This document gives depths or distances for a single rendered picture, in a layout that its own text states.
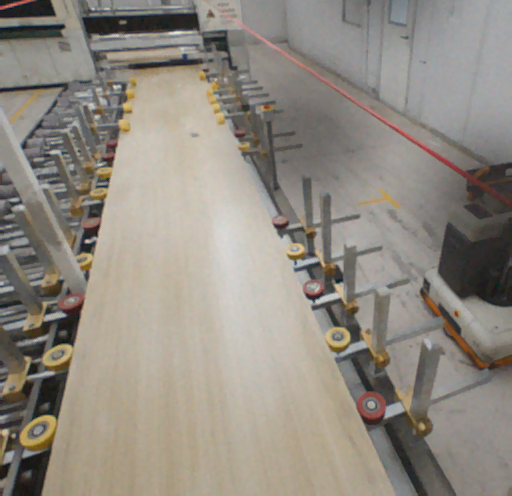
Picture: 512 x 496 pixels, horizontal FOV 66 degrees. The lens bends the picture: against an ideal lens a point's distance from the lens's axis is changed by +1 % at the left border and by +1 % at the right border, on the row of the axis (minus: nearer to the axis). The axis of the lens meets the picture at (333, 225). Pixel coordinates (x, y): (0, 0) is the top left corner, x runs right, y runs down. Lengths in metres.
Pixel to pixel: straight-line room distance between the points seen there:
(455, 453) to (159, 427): 1.41
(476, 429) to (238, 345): 1.36
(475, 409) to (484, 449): 0.20
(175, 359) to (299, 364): 0.38
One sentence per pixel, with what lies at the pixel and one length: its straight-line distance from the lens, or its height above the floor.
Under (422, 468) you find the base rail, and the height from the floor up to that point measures 0.70.
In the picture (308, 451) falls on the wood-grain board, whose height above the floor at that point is 0.90.
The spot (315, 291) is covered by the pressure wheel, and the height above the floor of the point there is 0.91.
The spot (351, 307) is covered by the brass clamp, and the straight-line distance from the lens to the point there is 1.48.
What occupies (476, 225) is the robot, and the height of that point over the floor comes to 0.80.
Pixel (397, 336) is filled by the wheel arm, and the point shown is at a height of 0.83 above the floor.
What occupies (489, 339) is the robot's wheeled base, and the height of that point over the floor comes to 0.28.
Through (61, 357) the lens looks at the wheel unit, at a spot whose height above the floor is 0.90.
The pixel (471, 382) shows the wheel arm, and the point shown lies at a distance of 1.34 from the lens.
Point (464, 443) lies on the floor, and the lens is 2.21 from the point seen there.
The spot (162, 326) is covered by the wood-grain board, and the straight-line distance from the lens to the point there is 1.45.
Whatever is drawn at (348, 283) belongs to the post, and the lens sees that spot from 1.43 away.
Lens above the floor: 1.90
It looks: 34 degrees down
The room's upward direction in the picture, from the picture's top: straight up
